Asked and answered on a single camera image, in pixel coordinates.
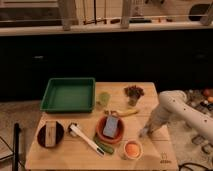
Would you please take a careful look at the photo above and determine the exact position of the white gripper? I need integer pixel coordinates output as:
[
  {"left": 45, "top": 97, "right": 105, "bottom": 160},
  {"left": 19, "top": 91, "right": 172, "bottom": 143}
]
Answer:
[{"left": 145, "top": 115, "right": 167, "bottom": 134}]

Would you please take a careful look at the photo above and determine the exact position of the grey-blue towel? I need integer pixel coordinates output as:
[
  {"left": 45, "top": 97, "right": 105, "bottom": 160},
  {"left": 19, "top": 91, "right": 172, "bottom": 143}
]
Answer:
[{"left": 139, "top": 128, "right": 148, "bottom": 138}]

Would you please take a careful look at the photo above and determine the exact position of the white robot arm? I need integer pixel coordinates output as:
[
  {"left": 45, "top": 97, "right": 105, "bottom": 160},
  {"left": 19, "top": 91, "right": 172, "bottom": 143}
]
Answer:
[{"left": 145, "top": 90, "right": 213, "bottom": 145}]

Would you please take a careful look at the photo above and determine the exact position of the yellow banana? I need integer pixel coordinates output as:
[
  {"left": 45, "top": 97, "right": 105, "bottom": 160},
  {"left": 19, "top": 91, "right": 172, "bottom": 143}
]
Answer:
[{"left": 104, "top": 109, "right": 139, "bottom": 117}]

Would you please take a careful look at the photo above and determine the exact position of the dried flower bouquet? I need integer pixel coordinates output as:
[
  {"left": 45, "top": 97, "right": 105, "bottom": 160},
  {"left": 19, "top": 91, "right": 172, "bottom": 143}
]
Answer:
[{"left": 124, "top": 85, "right": 144, "bottom": 106}]

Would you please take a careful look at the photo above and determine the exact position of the cup with orange liquid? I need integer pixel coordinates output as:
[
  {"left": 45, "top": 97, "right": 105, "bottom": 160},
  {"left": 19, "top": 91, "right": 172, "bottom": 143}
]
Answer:
[{"left": 123, "top": 140, "right": 142, "bottom": 160}]

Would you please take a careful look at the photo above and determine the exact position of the orange bowl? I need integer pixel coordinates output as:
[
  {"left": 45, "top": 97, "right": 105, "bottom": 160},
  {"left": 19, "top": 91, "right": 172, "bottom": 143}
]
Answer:
[{"left": 95, "top": 116, "right": 125, "bottom": 144}]

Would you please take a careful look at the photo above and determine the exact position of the green cup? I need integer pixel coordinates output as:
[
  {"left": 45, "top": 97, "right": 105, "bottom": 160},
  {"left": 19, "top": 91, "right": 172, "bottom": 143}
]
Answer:
[{"left": 98, "top": 92, "right": 110, "bottom": 107}]

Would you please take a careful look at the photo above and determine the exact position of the green cucumber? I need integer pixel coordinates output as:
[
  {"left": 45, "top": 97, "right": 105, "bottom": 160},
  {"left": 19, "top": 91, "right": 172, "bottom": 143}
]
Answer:
[{"left": 93, "top": 135, "right": 114, "bottom": 155}]

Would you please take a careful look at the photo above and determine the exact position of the green plastic tray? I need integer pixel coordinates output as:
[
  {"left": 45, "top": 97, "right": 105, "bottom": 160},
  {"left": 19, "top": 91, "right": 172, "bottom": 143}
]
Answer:
[{"left": 40, "top": 78, "right": 95, "bottom": 113}]

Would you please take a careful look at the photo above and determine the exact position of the black round plate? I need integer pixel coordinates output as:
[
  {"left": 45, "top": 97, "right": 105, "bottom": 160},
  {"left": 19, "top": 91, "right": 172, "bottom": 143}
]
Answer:
[{"left": 37, "top": 121, "right": 64, "bottom": 148}]

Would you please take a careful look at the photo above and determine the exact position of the wooden block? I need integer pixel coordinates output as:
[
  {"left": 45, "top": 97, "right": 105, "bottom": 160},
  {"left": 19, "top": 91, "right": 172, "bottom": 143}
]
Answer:
[{"left": 45, "top": 121, "right": 56, "bottom": 147}]

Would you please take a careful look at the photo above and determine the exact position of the black stand pole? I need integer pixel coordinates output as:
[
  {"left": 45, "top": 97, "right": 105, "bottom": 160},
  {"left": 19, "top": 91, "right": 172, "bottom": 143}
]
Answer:
[{"left": 12, "top": 123, "right": 20, "bottom": 171}]

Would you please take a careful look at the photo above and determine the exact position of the white handled brush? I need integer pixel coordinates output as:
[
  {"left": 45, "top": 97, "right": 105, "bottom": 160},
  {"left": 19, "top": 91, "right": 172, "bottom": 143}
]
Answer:
[{"left": 69, "top": 123, "right": 105, "bottom": 156}]

